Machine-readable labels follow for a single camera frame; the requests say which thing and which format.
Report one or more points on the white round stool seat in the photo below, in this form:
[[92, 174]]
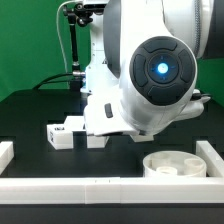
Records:
[[173, 164]]

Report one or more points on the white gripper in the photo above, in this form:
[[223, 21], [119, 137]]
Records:
[[111, 113]]

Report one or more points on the white marker base plate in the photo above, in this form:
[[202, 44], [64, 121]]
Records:
[[75, 123]]

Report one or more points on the camera on mount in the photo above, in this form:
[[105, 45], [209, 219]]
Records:
[[94, 4]]

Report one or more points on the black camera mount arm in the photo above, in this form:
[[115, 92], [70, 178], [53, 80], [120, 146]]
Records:
[[76, 16]]

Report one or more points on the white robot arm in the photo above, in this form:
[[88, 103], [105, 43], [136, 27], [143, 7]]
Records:
[[152, 48]]

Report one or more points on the white U-shaped fence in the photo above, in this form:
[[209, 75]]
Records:
[[209, 189]]

